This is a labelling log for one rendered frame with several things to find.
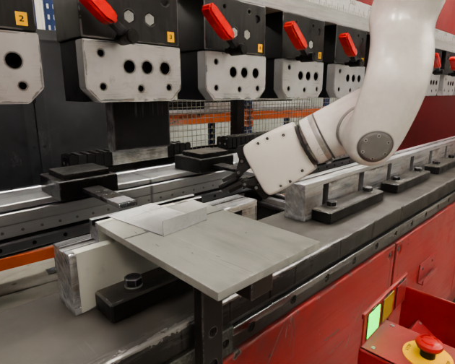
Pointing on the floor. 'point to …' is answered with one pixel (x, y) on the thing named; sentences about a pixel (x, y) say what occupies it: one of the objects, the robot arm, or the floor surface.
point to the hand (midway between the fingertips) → (231, 183)
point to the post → (237, 116)
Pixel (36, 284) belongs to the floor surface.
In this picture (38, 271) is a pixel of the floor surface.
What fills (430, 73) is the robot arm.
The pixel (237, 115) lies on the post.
